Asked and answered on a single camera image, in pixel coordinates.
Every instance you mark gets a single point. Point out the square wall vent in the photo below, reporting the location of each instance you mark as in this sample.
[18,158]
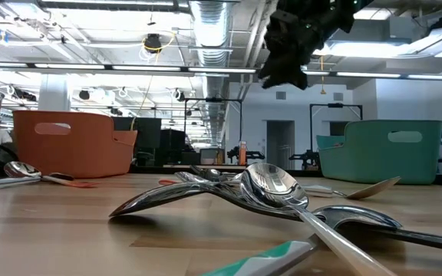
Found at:
[281,96]
[338,96]

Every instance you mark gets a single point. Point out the grey door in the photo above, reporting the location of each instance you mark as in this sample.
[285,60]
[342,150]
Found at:
[280,145]

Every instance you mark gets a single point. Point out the black table frame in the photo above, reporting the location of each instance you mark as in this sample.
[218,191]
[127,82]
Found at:
[148,169]

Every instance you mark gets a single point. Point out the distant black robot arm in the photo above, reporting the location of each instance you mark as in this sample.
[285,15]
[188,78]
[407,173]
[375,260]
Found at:
[309,159]
[253,155]

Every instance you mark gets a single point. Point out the white pillar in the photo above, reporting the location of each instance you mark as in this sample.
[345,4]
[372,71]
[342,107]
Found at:
[54,96]

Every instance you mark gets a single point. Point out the orange plastic bin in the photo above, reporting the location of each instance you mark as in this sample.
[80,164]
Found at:
[79,153]

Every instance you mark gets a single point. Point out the long ceiling light rail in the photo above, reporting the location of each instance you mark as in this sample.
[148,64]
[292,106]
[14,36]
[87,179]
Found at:
[71,66]

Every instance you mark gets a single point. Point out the large black cabinet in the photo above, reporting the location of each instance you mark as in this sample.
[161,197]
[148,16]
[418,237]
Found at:
[148,138]

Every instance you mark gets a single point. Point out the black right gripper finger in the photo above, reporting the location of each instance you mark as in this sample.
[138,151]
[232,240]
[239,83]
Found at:
[274,71]
[297,74]

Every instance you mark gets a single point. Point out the black ceiling dome camera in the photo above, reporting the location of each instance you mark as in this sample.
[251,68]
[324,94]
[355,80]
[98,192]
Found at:
[152,43]

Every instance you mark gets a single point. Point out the wide silver ventilation duct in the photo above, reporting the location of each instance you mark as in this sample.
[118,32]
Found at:
[210,30]

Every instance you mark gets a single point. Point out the black gantry frame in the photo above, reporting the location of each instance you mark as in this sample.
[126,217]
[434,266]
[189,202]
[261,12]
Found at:
[336,105]

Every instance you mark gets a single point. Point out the teal plastic bin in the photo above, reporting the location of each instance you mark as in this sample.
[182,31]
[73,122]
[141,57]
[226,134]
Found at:
[378,161]

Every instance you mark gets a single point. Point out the small black cabinet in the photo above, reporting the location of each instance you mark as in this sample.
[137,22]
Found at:
[173,145]

